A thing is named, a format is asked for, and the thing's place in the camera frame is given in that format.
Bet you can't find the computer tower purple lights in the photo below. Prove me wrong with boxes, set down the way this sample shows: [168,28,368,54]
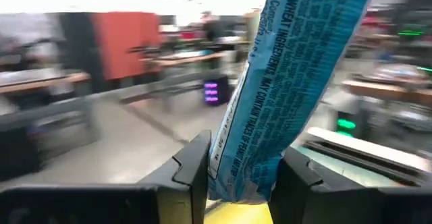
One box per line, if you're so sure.
[201,76,231,107]

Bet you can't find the person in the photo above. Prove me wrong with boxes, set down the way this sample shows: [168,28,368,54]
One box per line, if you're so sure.
[201,10,230,45]

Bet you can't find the blue label granola bar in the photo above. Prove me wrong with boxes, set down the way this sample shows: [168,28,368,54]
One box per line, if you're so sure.
[205,0,379,205]

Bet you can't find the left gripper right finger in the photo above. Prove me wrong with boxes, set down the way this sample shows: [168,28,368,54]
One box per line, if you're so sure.
[268,145,432,224]

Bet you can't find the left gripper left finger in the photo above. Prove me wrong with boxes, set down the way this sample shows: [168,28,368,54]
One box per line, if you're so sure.
[0,129,213,224]

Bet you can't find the yellow plastic bin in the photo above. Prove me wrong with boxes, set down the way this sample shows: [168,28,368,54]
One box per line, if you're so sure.
[203,199,274,224]

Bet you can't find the orange room divider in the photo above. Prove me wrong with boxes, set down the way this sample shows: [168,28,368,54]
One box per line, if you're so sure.
[90,11,162,82]

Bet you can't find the wooden top workbench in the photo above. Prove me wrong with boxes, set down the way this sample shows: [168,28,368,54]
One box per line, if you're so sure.
[140,50,230,68]
[0,70,92,95]

